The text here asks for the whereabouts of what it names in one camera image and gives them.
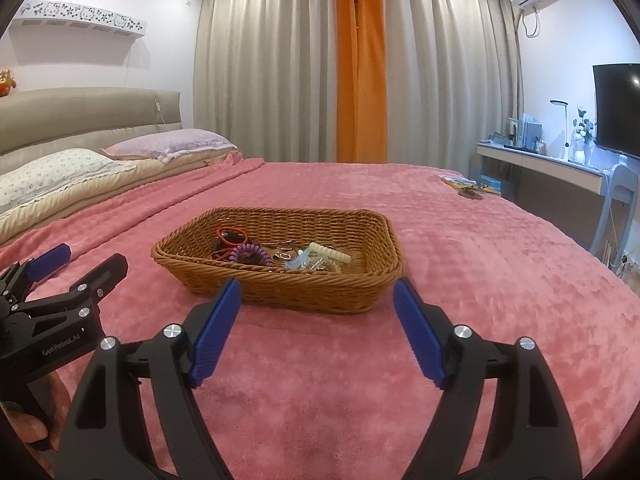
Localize left hand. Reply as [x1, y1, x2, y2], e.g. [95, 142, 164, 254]
[0, 374, 72, 453]

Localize books on desk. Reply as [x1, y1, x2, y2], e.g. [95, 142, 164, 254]
[509, 114, 544, 153]

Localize cream spiral hair tie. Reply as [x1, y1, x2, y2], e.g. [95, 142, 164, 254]
[308, 242, 353, 266]

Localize beige curtain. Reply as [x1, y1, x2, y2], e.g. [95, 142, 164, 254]
[194, 0, 523, 172]

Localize white dotted pillow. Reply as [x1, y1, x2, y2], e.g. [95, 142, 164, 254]
[1, 148, 137, 214]

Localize brown wicker basket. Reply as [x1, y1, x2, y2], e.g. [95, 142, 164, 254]
[151, 207, 404, 314]

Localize orange curtain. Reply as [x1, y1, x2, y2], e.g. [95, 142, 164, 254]
[335, 0, 387, 164]

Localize pink pillow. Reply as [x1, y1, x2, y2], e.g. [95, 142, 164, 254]
[102, 129, 236, 164]

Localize light blue hair clip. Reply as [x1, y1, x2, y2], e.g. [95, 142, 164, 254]
[273, 248, 310, 270]

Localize beige padded headboard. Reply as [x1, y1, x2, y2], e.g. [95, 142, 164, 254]
[0, 87, 182, 174]

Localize small items on bed edge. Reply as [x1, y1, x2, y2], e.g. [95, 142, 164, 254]
[439, 176, 500, 200]

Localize white vase with flowers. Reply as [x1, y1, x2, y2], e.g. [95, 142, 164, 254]
[572, 106, 596, 166]

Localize orange plush toy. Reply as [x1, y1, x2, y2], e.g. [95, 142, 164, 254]
[0, 70, 16, 98]

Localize white desk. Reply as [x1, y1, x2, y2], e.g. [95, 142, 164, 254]
[476, 141, 605, 248]

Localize white desk lamp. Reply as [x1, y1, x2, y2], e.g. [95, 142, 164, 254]
[549, 97, 574, 162]

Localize pink fleece blanket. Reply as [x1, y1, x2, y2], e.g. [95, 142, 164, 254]
[1, 158, 639, 479]

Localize purple spiral hair tie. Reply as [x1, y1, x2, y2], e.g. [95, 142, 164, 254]
[228, 242, 277, 267]

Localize beige quilt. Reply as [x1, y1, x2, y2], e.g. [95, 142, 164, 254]
[1, 150, 241, 244]

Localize white chair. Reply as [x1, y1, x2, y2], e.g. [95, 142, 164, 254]
[589, 161, 640, 271]

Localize red cord bracelet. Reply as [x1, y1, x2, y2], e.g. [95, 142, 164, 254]
[208, 226, 252, 261]

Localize white decorative wall shelf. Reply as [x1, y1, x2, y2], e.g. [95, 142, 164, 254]
[11, 0, 148, 39]

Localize black television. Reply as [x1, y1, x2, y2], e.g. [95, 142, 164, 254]
[592, 63, 640, 158]

